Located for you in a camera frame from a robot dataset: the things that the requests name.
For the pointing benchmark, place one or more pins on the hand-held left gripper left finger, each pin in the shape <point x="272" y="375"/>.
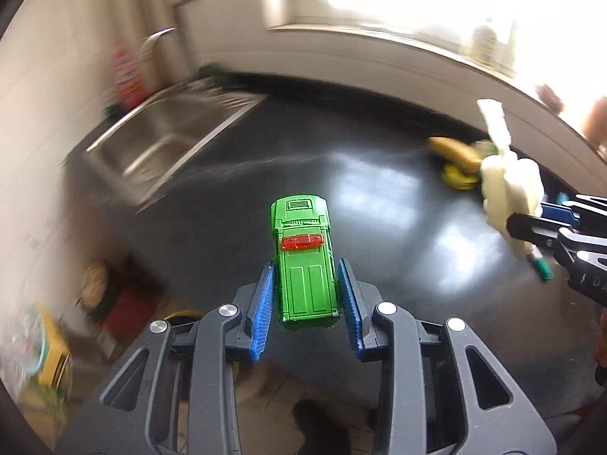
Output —
<point x="263" y="313"/>

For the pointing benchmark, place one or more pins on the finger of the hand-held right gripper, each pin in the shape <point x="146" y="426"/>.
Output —
<point x="559" y="214"/>
<point x="531" y="230"/>

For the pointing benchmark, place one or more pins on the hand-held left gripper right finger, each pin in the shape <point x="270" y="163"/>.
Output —
<point x="348" y="313"/>

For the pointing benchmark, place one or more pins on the white marker with green cap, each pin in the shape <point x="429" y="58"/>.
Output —
<point x="543" y="270"/>

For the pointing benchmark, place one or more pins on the green toy car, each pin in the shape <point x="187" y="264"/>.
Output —
<point x="303" y="275"/>

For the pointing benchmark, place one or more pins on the black pan yellow rim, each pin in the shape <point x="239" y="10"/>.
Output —
<point x="182" y="315"/>

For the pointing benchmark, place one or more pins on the small yellow-green item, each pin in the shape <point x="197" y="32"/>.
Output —
<point x="457" y="177"/>

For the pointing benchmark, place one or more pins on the yellow-brown soft item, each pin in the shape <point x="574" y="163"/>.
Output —
<point x="455" y="149"/>

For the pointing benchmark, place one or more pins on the red box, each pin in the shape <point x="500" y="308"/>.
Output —
<point x="130" y="315"/>

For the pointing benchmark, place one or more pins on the floral ceramic pot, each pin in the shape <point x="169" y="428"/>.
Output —
<point x="94" y="282"/>

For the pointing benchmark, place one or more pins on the stainless steel sink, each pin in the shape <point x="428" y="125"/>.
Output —
<point x="156" y="147"/>

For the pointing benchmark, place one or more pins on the yellow cardboard box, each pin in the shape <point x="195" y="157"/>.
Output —
<point x="54" y="346"/>

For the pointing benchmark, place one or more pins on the green leafy plant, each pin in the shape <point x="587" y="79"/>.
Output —
<point x="50" y="400"/>

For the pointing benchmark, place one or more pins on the clear plastic bag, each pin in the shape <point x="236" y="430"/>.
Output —
<point x="19" y="341"/>

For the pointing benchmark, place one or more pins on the red dish soap bottle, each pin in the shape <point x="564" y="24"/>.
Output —
<point x="128" y="76"/>

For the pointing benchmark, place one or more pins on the metal faucet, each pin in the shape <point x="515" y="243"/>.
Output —
<point x="154" y="38"/>

